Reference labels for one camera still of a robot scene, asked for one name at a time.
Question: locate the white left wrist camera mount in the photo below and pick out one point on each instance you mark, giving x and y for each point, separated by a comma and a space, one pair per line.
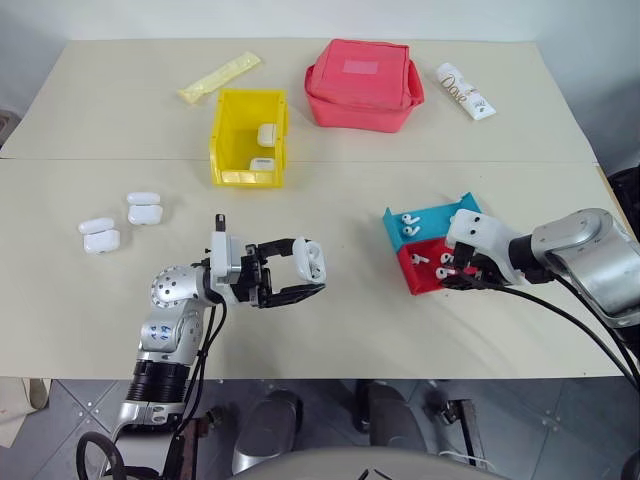
220, 255

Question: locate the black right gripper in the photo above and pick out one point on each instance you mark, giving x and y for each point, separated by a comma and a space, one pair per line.
490, 272

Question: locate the white Dove tube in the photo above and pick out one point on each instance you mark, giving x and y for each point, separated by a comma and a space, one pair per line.
465, 90

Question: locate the pale yellow plastic packet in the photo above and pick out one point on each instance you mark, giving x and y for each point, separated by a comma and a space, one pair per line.
220, 77

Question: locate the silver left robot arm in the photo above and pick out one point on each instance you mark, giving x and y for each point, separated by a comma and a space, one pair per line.
170, 290

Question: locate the white earbud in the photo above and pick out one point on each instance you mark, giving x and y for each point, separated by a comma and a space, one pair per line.
411, 231
442, 273
409, 219
446, 258
416, 259

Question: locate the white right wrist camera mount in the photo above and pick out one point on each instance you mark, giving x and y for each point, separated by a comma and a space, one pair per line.
475, 227

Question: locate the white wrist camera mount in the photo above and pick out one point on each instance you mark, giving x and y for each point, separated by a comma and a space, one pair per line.
220, 255
475, 227

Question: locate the dark rounded shape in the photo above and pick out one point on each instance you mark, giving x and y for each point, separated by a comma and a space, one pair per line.
272, 430
400, 425

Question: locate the red plastic tray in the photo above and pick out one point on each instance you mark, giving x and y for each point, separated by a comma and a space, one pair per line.
425, 280

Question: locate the red fabric pouch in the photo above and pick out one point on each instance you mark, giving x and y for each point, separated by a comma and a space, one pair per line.
365, 85

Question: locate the yellow plastic bin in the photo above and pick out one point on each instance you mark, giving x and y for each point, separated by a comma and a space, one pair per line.
235, 145

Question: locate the teal plastic tray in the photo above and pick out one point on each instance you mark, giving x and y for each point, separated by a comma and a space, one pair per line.
430, 215

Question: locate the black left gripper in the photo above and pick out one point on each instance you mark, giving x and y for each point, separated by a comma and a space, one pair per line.
255, 282

